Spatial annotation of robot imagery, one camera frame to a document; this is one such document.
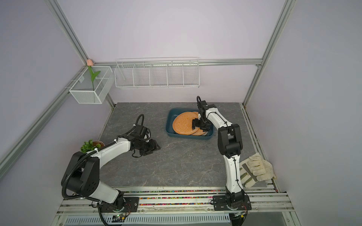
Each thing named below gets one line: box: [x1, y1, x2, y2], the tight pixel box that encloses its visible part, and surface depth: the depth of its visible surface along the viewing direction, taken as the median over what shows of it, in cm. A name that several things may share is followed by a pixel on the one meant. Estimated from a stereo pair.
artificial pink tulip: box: [86, 58, 101, 91], surface depth 92 cm
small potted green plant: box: [80, 138, 105, 154], surface depth 80 cm
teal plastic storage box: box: [165, 107, 215, 141], surface depth 104 cm
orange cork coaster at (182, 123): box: [172, 111, 200, 136], surface depth 106 cm
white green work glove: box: [238, 152, 277, 188], surface depth 86 cm
